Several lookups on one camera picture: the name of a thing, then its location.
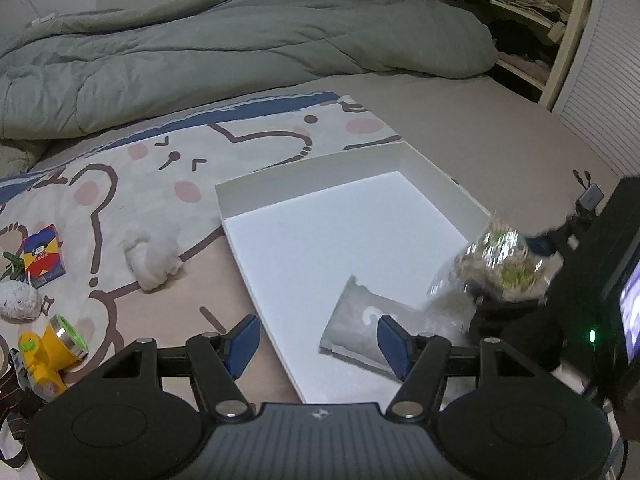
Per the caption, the cream wooden shelf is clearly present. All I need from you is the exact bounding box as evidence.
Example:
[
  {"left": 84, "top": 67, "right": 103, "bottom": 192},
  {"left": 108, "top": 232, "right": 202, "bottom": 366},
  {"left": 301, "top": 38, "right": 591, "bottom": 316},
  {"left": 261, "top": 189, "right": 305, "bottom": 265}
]
[{"left": 419, "top": 0, "right": 601, "bottom": 111}]

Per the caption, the grey-green duvet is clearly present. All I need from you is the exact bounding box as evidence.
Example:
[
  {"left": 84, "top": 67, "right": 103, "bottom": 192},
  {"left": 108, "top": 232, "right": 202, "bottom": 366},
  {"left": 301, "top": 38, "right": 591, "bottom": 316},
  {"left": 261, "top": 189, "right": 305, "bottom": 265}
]
[{"left": 0, "top": 0, "right": 500, "bottom": 142}]

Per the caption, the green plastic toy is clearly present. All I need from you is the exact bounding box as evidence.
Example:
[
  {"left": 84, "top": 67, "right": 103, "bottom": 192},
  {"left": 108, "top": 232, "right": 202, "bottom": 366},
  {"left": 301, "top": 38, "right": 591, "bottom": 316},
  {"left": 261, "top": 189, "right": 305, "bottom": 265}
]
[{"left": 1, "top": 252, "right": 27, "bottom": 282}]

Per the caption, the cartoon printed blanket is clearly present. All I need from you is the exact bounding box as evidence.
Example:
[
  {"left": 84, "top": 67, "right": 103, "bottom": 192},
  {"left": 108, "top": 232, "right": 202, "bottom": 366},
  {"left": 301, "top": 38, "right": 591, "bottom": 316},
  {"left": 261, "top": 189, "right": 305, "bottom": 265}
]
[{"left": 0, "top": 91, "right": 402, "bottom": 463}]

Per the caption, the beige quilted cloth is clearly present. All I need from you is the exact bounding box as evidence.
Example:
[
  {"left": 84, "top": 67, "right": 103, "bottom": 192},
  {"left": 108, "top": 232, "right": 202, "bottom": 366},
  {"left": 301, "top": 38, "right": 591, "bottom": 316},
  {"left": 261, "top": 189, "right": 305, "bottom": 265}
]
[{"left": 0, "top": 137, "right": 48, "bottom": 178}]

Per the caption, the white fluffy cloth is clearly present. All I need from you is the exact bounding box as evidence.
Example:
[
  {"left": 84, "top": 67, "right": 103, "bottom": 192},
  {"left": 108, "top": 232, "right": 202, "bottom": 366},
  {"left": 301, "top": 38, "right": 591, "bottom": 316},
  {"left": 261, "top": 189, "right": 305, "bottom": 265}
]
[{"left": 123, "top": 224, "right": 184, "bottom": 293}]

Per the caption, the beige folded cloth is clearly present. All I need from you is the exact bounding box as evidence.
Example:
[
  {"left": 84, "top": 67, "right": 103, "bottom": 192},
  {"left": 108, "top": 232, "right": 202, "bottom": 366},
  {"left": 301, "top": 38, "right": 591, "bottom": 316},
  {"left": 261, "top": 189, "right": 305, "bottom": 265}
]
[{"left": 492, "top": 0, "right": 571, "bottom": 26}]

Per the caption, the yellow headlamp with strap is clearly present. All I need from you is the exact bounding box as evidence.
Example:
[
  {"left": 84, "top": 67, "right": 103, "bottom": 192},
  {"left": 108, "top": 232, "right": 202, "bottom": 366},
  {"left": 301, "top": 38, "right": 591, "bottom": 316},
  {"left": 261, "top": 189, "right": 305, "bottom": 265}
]
[{"left": 0, "top": 314, "right": 90, "bottom": 467}]

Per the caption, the white louvred door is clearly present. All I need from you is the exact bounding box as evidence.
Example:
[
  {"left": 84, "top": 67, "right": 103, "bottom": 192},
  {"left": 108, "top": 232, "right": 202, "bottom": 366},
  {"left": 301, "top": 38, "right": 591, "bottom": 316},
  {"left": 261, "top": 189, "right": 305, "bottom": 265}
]
[{"left": 550, "top": 0, "right": 640, "bottom": 182}]

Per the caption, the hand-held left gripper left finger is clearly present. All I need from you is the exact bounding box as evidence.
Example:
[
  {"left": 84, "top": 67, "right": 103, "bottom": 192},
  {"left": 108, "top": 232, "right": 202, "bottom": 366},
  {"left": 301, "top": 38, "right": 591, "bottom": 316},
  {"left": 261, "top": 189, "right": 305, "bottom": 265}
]
[{"left": 75, "top": 314, "right": 262, "bottom": 423}]

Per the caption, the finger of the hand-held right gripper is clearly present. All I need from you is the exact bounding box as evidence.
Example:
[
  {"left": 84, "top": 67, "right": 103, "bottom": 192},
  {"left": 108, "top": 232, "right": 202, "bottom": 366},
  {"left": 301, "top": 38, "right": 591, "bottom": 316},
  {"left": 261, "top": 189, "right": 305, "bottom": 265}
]
[
  {"left": 467, "top": 291, "right": 551, "bottom": 337},
  {"left": 525, "top": 214, "right": 593, "bottom": 262}
]

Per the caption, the dark garment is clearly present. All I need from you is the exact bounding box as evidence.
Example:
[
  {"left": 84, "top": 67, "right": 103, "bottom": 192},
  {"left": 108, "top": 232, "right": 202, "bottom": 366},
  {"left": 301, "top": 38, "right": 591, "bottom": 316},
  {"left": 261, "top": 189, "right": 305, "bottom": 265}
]
[{"left": 487, "top": 19, "right": 563, "bottom": 63}]

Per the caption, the pale pink folded garment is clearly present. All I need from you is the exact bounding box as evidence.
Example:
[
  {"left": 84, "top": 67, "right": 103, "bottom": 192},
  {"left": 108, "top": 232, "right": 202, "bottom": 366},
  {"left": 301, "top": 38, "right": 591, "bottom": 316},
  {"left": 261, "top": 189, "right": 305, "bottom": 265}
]
[{"left": 505, "top": 55, "right": 556, "bottom": 86}]

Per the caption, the shallow white cardboard box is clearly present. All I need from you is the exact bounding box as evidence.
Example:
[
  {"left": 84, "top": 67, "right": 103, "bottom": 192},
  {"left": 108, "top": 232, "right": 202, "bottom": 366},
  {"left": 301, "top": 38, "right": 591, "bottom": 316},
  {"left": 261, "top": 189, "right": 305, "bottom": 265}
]
[{"left": 214, "top": 141, "right": 494, "bottom": 406}]

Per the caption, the white knitted ball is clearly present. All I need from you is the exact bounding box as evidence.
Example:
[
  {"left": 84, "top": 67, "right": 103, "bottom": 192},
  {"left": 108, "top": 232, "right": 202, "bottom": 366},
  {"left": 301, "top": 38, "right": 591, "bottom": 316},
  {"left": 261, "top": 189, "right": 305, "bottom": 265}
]
[{"left": 0, "top": 280, "right": 42, "bottom": 322}]

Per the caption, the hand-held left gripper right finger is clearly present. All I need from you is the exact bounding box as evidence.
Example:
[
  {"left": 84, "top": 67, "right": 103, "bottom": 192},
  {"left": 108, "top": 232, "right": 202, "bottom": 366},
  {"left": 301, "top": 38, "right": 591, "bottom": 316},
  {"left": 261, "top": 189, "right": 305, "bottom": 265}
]
[{"left": 376, "top": 314, "right": 557, "bottom": 421}]

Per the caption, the red blue yellow card box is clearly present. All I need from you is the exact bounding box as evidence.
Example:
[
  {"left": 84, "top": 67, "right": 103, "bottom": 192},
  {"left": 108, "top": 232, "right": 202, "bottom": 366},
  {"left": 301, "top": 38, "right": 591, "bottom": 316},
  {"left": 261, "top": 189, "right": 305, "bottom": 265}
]
[{"left": 20, "top": 223, "right": 67, "bottom": 289}]

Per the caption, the grey cable hub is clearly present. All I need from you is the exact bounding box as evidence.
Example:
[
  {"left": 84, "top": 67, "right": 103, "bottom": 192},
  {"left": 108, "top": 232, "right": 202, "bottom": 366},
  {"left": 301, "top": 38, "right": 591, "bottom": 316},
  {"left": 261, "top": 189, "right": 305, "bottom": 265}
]
[{"left": 572, "top": 169, "right": 607, "bottom": 217}]

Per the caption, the clear plastic snack bag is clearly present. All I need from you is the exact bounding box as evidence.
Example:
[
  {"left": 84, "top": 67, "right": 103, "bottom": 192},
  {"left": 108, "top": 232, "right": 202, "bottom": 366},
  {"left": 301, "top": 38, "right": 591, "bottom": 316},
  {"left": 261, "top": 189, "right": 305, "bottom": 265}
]
[{"left": 425, "top": 211, "right": 552, "bottom": 335}]

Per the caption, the beige bed sheet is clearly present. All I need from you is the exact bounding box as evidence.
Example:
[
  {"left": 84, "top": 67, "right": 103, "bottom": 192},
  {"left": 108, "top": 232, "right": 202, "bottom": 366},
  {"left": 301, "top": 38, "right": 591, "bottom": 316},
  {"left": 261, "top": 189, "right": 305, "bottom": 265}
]
[{"left": 0, "top": 72, "right": 626, "bottom": 411}]

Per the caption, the grey soft packet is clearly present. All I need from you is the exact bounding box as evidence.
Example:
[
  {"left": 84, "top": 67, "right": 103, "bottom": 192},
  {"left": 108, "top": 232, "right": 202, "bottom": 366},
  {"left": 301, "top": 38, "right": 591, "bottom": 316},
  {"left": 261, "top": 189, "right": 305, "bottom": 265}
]
[{"left": 319, "top": 275, "right": 453, "bottom": 377}]

